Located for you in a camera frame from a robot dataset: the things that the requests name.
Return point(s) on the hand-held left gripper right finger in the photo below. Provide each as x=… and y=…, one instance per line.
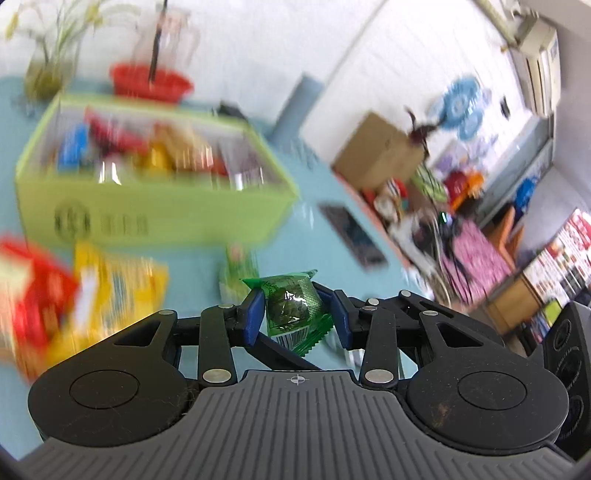
x=341, y=318

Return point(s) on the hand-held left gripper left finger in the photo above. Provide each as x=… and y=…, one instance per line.
x=254, y=318

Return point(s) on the green candy packet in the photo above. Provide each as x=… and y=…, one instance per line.
x=291, y=309

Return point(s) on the light green cardboard box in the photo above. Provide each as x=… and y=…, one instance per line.
x=161, y=217

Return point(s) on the green patterned packet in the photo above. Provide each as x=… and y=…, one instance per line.
x=238, y=270

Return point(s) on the colourful magazine rack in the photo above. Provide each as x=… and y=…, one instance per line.
x=563, y=258

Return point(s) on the smartphone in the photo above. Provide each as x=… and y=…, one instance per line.
x=353, y=235

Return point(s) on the pink patterned cloth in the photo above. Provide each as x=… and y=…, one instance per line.
x=480, y=258

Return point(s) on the yellow snack packet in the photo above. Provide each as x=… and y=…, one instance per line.
x=124, y=286

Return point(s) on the teal tablecloth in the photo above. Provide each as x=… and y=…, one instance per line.
x=314, y=184

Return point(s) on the blue round object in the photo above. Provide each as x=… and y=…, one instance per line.
x=526, y=196

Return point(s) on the brown cardboard box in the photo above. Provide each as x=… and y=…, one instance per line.
x=374, y=152

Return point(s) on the red toy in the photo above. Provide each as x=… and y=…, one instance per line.
x=459, y=184

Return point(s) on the pile of mixed snack packets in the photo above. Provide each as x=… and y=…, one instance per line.
x=161, y=147

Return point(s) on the dark red dried flower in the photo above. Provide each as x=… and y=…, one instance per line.
x=422, y=129

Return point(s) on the small black object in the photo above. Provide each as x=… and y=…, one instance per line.
x=231, y=110

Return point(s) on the red peanut packet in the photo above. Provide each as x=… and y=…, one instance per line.
x=37, y=295

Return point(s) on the red plastic basket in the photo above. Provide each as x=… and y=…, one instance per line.
x=138, y=81

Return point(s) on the glass pitcher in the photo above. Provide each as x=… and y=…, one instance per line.
x=178, y=41

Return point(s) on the white air conditioner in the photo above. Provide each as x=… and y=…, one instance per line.
x=540, y=55

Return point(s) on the black straw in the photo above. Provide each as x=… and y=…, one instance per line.
x=157, y=46

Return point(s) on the green plant with yellow flowers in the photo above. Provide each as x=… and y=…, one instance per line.
x=51, y=69

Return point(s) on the blue round wall decoration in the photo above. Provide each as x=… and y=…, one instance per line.
x=459, y=104

